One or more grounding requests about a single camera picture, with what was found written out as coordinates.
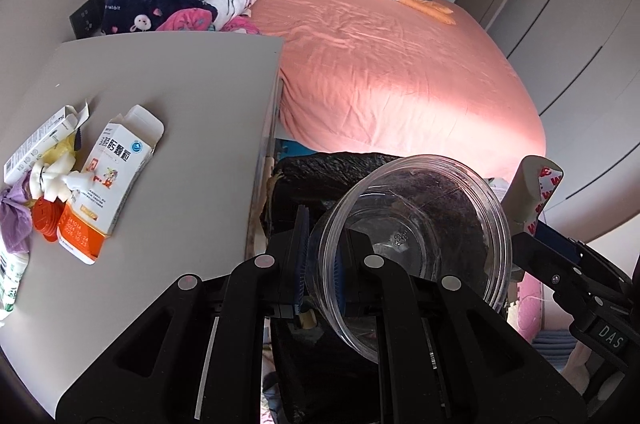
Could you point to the beige red printed wrapper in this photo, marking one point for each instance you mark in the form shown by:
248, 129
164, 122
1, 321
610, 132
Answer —
530, 189

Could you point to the white squeeze tube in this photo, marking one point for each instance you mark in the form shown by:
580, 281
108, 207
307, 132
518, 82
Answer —
12, 284

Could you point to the clear plastic container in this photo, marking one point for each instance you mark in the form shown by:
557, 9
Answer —
425, 204

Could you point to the teal foam mat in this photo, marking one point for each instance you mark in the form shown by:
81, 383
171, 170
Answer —
297, 147

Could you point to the pink cloth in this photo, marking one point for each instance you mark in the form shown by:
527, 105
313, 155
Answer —
530, 309

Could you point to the white wardrobe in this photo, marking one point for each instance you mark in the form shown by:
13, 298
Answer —
575, 79

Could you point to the orange white medicine box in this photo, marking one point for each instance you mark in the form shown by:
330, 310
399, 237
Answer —
105, 184

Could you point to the yellow wrapper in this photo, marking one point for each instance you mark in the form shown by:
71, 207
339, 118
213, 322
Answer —
62, 149

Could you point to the bed with pink sheet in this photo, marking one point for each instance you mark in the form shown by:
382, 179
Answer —
375, 69

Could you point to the orange plastic cap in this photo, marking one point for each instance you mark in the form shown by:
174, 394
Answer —
47, 219

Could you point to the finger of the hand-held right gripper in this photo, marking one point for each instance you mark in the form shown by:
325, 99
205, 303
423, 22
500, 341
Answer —
562, 241
550, 269

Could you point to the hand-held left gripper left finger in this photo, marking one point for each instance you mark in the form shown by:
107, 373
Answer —
300, 254

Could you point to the black trash bag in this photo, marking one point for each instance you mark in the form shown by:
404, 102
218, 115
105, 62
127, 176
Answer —
310, 174

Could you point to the long white carton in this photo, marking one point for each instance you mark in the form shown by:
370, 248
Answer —
35, 144

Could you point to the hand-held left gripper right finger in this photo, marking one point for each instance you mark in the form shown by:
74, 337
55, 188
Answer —
400, 304

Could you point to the crumpled purple wrapper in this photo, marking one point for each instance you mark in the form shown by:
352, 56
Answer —
15, 219

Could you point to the black wall socket panel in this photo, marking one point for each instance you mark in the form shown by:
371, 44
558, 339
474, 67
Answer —
87, 17

